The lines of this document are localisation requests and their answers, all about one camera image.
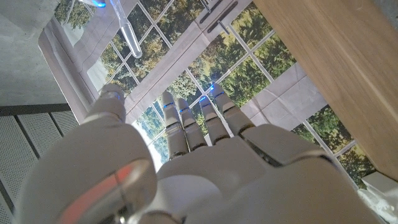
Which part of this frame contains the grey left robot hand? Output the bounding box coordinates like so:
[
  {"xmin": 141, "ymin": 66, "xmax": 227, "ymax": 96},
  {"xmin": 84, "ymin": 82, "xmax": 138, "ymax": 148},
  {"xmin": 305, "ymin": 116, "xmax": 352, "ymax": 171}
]
[{"xmin": 14, "ymin": 83, "xmax": 383, "ymax": 224}]

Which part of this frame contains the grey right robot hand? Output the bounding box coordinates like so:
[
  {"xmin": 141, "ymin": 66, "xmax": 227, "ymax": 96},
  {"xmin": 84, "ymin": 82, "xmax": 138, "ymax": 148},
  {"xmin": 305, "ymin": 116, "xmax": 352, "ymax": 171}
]
[{"xmin": 76, "ymin": 0, "xmax": 107, "ymax": 9}]

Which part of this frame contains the printed window backdrop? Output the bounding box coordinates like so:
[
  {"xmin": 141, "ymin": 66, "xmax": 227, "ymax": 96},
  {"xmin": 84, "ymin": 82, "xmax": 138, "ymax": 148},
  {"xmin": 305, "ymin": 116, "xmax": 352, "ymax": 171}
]
[{"xmin": 39, "ymin": 0, "xmax": 377, "ymax": 187}]

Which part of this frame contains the white tissue box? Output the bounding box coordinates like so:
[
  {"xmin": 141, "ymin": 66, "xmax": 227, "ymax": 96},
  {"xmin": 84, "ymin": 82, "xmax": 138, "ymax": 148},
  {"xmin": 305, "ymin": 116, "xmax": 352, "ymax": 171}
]
[{"xmin": 357, "ymin": 170, "xmax": 398, "ymax": 224}]

